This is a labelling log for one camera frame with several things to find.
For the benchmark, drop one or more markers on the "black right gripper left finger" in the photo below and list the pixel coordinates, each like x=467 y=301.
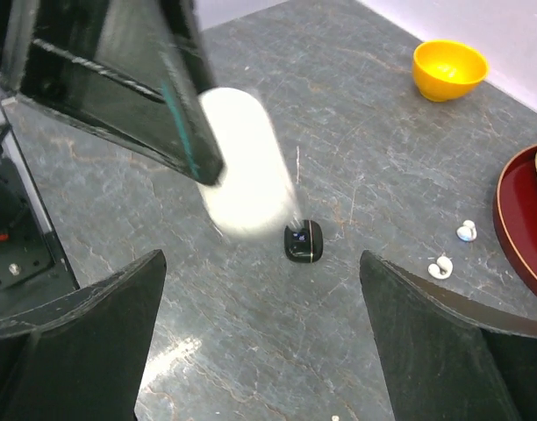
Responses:
x=82 y=356

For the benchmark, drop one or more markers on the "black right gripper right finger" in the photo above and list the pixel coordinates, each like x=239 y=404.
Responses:
x=444 y=356

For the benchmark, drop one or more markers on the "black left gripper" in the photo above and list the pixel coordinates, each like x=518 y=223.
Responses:
x=130 y=72

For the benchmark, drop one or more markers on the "white clip earbud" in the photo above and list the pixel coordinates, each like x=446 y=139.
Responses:
x=441 y=269
x=467 y=231

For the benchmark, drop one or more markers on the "white earbud charging case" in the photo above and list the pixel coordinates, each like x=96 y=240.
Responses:
x=254 y=195

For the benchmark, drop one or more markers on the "black earbud charging case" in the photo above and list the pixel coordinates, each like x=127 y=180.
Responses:
x=305 y=244

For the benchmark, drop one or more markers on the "dark red round tray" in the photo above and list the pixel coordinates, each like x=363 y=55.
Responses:
x=514 y=214

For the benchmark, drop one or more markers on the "orange plastic bowl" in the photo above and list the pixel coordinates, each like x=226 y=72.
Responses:
x=445 y=70

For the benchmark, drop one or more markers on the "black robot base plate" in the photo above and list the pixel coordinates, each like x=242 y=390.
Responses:
x=34 y=268

